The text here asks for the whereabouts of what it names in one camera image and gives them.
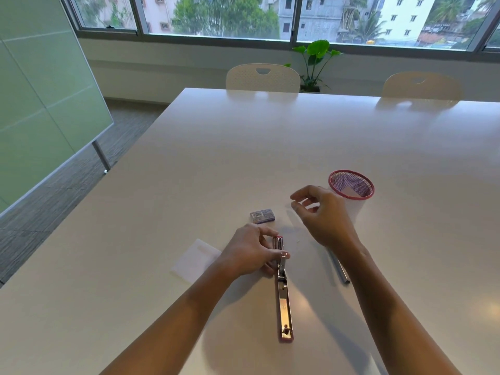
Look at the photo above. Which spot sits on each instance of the person's left hand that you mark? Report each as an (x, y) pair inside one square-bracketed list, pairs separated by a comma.
[(244, 251)]

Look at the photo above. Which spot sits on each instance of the person's right hand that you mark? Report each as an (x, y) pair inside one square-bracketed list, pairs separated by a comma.
[(332, 222)]

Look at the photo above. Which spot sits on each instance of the person's left thumb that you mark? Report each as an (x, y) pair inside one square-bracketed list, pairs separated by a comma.
[(270, 268)]

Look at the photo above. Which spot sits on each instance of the person's right thumb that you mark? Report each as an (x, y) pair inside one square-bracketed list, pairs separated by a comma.
[(304, 216)]

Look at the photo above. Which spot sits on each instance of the pink metal stapler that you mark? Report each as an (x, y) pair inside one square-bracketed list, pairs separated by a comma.
[(284, 300)]

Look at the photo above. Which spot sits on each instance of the person's right forearm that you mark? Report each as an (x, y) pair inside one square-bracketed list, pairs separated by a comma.
[(390, 316)]

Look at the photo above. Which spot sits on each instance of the person's left forearm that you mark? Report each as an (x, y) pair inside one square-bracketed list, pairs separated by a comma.
[(175, 324)]

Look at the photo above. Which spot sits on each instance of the small purple staple box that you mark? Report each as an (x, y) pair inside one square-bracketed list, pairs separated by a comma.
[(262, 216)]

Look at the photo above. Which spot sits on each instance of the pink mesh pen holder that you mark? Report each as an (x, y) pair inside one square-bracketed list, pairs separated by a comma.
[(351, 184)]

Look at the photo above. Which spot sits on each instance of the silver metal pen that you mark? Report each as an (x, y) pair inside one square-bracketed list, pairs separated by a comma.
[(340, 271)]

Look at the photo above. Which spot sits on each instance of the white paper sheet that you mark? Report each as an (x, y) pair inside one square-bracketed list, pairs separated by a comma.
[(193, 261)]

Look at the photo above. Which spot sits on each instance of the white plastic chair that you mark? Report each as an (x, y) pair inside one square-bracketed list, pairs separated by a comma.
[(262, 78), (422, 86)]

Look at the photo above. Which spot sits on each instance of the green potted plant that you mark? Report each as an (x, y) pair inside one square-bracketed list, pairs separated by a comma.
[(317, 54)]

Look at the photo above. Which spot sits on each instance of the green glass board on stand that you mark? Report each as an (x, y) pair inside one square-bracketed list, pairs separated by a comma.
[(43, 101)]

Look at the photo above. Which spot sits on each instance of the window with grey frame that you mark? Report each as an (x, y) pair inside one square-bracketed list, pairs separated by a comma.
[(234, 35)]

